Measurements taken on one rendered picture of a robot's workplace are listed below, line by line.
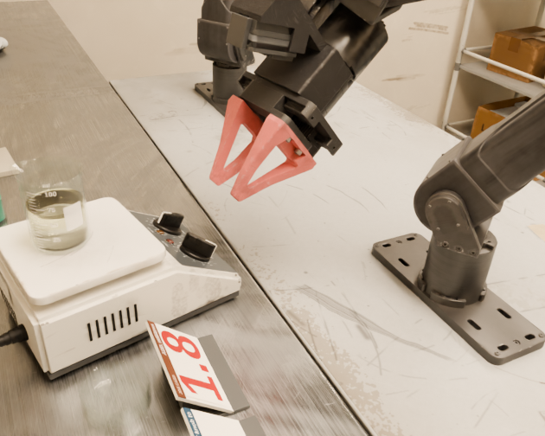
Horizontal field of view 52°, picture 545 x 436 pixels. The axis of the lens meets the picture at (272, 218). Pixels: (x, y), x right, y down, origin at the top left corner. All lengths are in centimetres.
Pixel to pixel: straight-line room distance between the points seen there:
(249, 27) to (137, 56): 162
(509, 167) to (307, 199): 32
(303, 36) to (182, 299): 26
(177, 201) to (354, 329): 31
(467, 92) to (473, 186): 245
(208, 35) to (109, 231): 54
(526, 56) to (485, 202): 213
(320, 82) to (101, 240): 24
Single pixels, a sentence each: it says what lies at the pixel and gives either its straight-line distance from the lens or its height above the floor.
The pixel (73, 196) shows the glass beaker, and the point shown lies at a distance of 49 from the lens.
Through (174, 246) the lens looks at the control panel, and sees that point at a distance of 56.
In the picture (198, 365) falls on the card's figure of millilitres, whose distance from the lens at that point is 50.
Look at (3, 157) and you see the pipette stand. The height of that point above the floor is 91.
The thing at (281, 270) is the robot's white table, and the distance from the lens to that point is 63.
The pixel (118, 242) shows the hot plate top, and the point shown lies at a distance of 52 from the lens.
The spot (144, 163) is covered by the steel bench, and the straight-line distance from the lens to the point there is 85.
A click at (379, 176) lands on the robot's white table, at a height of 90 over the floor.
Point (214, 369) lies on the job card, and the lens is 51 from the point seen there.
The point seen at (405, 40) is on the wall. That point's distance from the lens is 260.
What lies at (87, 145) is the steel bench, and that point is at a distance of 92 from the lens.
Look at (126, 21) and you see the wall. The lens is 203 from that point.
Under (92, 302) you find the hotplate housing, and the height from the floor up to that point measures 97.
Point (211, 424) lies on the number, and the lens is 45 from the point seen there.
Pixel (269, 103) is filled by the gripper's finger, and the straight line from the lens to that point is 50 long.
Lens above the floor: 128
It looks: 32 degrees down
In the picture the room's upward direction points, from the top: 3 degrees clockwise
